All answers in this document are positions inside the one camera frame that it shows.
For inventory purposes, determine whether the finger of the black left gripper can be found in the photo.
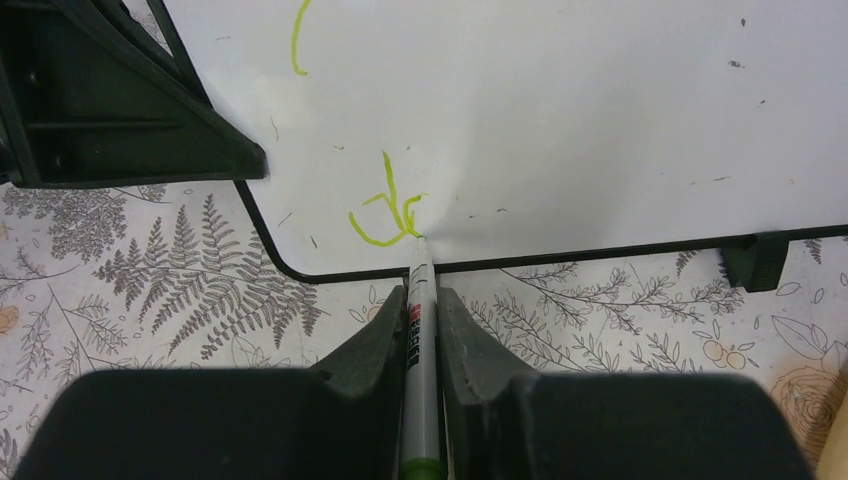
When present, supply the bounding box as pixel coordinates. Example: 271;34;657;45
1;1;268;189

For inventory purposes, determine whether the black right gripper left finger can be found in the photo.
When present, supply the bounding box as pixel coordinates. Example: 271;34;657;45
15;286;407;479

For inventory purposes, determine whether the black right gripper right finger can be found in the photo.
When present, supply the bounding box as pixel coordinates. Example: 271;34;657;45
438;288;814;479

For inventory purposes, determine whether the white marker pen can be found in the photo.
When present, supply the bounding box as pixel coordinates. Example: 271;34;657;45
398;238;447;479

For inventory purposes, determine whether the small black-framed whiteboard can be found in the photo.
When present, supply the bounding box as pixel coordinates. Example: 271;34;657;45
161;1;847;290

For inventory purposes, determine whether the floral patterned table mat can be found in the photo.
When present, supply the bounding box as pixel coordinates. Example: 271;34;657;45
1;183;847;479

